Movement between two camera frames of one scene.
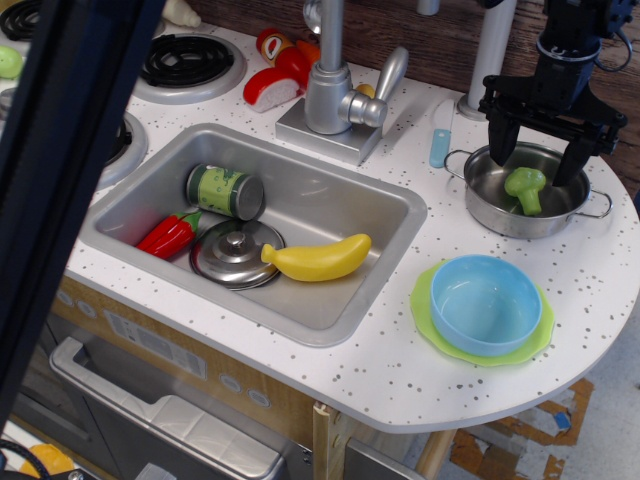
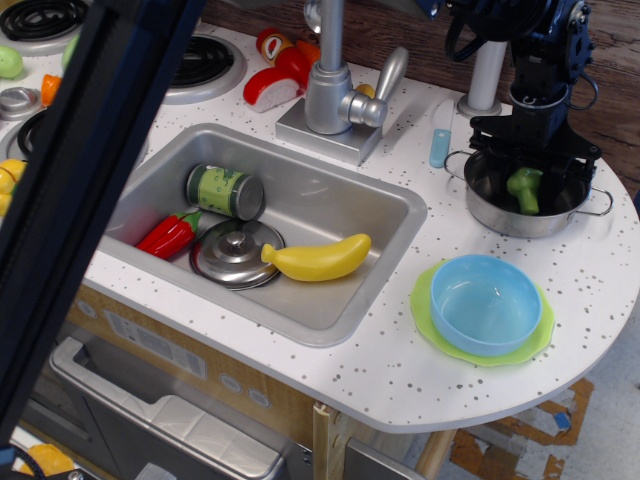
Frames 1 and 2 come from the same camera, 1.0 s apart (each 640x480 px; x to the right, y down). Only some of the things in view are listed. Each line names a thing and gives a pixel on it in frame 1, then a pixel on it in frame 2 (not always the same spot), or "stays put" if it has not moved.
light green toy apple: (11, 62) stays put
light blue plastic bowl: (484, 305) stays put
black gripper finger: (578, 152) to (552, 182)
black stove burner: (127, 154) to (24, 128)
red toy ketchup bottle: (281, 53) stays put
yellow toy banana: (320, 262) stays put
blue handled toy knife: (440, 144) stays put
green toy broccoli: (525, 183) stays put
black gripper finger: (503, 134) to (499, 168)
